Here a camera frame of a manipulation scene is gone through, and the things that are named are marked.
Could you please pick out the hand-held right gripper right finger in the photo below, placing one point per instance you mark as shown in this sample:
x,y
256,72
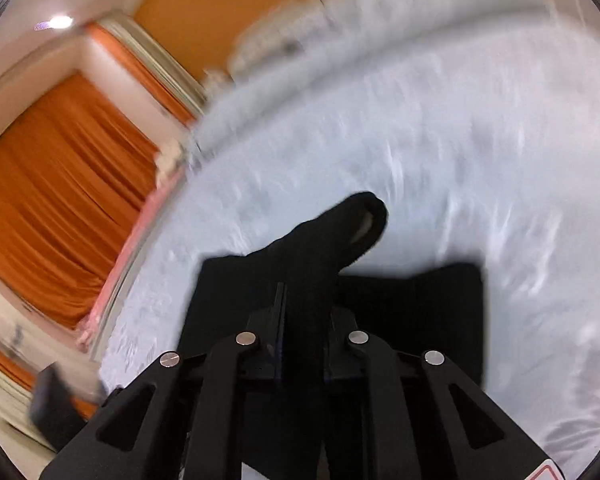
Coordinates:
x,y
380,390

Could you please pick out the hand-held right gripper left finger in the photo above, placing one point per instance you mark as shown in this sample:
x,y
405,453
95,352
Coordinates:
x,y
225,385

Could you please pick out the black pants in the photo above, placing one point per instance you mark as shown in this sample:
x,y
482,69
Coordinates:
x,y
405,320

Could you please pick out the pink blanket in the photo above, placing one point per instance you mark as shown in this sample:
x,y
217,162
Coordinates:
x,y
130,250

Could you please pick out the wide orange curtain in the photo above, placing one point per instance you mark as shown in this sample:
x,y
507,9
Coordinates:
x,y
55,200

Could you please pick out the bed with butterfly sheet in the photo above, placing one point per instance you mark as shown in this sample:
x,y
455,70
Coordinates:
x,y
430,170

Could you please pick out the white flower plush toy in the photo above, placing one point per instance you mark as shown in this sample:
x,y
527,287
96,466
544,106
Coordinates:
x,y
169,160

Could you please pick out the narrow orange curtain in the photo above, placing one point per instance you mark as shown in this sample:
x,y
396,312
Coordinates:
x,y
145,70

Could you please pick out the grey duvet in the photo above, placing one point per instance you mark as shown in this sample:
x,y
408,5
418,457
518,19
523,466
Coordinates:
x,y
360,45

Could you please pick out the ceiling light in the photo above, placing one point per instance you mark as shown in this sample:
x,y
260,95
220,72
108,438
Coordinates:
x,y
57,22

